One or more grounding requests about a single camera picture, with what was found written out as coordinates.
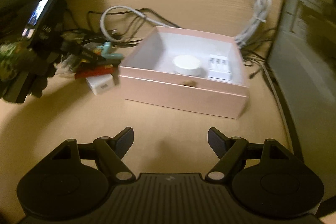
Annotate black phone with lit screen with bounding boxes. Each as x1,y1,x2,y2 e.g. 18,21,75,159
22,0,56,42

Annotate grey computer tower case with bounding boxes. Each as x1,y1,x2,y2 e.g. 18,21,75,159
267,0,335,200

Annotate white round jar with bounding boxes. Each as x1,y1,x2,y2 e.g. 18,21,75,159
173,55,201,76

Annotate white looped cable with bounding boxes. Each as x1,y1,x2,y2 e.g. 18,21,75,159
100,5,169,42

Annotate black tangled cables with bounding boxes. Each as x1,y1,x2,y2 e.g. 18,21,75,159
61,7,182,47

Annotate pink open cardboard box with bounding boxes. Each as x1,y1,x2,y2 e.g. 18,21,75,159
119,27,249,119

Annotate red packet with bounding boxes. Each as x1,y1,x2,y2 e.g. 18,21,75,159
75,65,114,79

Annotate white bundled cable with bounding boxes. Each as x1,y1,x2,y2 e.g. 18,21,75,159
233,0,273,50

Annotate white square power adapter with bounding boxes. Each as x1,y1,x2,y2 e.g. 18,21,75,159
86,74,114,96

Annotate teal plastic crank handle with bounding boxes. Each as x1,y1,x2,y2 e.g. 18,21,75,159
96,42,124,60

